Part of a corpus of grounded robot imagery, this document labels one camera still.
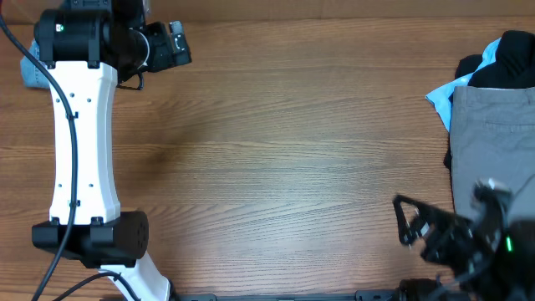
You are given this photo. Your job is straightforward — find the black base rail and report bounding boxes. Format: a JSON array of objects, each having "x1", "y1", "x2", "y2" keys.
[{"x1": 171, "y1": 289, "x2": 400, "y2": 301}]

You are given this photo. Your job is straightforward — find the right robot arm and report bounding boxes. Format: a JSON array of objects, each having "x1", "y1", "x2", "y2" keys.
[{"x1": 392, "y1": 178, "x2": 534, "y2": 300}]

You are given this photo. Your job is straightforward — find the blue denim jeans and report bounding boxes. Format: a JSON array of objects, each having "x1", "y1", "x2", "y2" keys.
[{"x1": 20, "y1": 40, "x2": 49, "y2": 89}]

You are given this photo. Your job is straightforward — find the light blue cloth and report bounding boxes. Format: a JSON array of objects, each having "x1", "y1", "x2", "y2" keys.
[{"x1": 425, "y1": 38, "x2": 501, "y2": 131}]

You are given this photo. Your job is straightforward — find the grey shorts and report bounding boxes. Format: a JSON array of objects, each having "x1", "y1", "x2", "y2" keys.
[{"x1": 450, "y1": 86, "x2": 534, "y2": 222}]

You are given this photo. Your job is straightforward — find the black garment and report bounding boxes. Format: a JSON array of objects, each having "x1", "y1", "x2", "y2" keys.
[{"x1": 455, "y1": 30, "x2": 534, "y2": 89}]

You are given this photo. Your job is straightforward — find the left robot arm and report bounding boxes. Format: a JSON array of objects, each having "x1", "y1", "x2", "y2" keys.
[{"x1": 32, "y1": 1, "x2": 191, "y2": 300}]

